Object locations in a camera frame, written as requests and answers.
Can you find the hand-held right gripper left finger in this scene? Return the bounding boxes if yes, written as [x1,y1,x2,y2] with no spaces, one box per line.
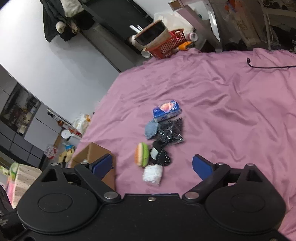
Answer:
[35,153,122,204]

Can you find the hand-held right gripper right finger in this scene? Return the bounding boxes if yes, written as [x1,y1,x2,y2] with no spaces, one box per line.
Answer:
[182,154,267,204]

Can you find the brown cardboard box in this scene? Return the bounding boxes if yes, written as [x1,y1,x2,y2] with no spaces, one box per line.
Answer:
[70,142,116,190]

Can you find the burger soft toy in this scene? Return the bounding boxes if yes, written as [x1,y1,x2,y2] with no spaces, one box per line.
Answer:
[134,142,149,168]

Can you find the black and white fabric item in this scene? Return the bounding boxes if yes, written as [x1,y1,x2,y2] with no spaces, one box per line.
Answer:
[150,141,173,166]

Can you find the black shiny packet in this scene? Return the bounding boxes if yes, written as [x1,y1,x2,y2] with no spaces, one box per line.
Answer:
[154,118,185,144]

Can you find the white soft pack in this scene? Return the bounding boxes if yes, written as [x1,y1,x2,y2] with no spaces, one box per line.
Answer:
[143,164,163,186]

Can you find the blue tissue pack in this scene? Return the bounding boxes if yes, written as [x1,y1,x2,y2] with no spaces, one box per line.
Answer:
[152,100,183,123]

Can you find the pink plastic packet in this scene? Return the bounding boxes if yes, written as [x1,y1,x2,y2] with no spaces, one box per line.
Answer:
[6,176,18,207]

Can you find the yellow rice bag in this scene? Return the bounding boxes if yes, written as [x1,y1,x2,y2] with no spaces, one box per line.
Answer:
[72,113,92,136]

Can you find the white kettle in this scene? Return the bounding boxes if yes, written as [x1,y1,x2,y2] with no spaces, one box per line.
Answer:
[60,128,73,141]

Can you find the table with dotted cloth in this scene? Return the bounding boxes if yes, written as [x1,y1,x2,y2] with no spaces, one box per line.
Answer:
[9,163,43,209]

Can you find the green tissue pack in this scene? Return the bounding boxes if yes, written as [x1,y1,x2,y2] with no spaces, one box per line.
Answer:
[8,162,20,179]

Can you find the water bottle pack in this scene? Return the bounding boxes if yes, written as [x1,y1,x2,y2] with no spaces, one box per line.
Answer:
[44,144,58,159]

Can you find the pink bed sheet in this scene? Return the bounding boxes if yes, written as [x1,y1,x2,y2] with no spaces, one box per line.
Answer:
[69,47,296,241]

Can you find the kitchen cabinet unit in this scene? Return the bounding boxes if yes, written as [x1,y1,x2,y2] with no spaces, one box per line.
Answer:
[0,82,63,151]

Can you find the orange tool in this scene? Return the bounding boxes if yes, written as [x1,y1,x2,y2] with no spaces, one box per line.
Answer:
[178,40,193,51]

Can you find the red plastic basket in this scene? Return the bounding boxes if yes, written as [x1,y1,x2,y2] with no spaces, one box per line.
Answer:
[146,28,186,59]

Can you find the stacked dark bowls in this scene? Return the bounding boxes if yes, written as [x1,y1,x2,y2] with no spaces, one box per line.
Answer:
[134,20,173,50]

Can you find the white plastic bag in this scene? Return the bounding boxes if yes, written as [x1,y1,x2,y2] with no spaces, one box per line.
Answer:
[154,11,195,35]

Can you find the silver desk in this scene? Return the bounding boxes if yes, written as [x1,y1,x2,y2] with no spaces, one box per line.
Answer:
[169,0,222,52]

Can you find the printed white bag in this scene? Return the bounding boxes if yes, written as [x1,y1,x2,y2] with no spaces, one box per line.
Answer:
[222,5,262,44]

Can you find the hanging dark clothes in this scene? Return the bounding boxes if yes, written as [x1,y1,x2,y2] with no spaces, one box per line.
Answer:
[40,0,95,42]

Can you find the black flat panel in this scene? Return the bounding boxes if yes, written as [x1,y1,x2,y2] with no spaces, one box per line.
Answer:
[80,0,162,50]

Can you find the black cable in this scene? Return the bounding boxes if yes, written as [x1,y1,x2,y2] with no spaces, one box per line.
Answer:
[246,58,296,69]

